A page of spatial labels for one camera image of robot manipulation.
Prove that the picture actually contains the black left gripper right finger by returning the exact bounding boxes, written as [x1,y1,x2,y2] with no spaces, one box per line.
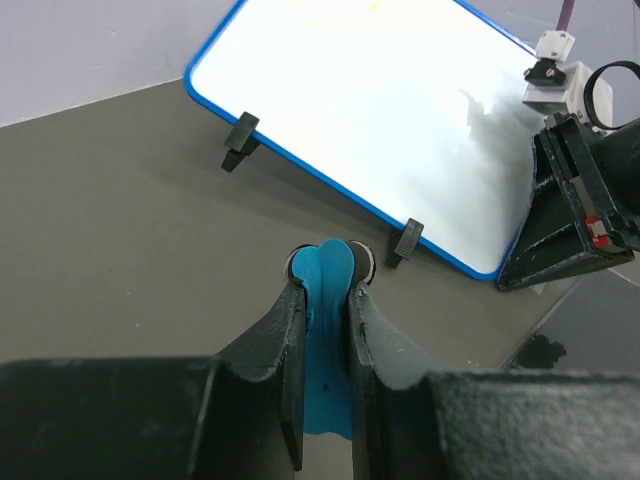
[344,242,454,480]

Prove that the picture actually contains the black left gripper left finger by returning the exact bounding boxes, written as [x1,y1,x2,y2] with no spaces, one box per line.
[212,249,306,473]

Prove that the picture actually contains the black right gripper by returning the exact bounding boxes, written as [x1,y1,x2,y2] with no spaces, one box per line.
[495,113,639,292]

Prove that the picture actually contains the blue whiteboard eraser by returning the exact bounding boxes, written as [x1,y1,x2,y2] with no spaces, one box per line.
[291,239,355,440]

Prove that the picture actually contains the blue framed whiteboard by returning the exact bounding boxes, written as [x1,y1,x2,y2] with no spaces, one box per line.
[184,1,543,281]

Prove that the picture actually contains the black glossy sheet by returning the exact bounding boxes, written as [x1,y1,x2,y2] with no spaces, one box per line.
[503,270,639,374]

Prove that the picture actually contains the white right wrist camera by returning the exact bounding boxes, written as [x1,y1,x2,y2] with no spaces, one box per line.
[523,30,639,132]

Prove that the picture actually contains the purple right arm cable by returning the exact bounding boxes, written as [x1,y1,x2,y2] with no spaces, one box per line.
[553,0,576,34]

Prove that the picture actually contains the metal wire whiteboard stand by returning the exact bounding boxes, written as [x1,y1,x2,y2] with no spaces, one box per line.
[221,112,424,269]

